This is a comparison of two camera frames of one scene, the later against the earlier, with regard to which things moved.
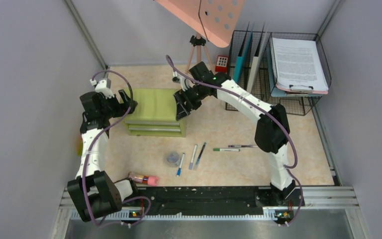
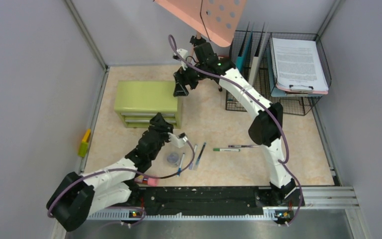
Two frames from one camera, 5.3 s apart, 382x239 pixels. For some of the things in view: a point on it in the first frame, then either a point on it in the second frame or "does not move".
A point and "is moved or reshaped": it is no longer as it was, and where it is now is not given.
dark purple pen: x=237 y=146 does not move
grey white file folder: x=256 y=65 does not move
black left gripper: x=121 y=107 to x=160 y=124
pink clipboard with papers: x=298 y=65 does not move
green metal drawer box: x=155 y=114 is moved or reshaped
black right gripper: x=183 y=109 to x=182 y=77
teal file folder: x=241 y=62 does not move
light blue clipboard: x=275 y=91 does not move
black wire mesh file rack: x=283 y=68 does not move
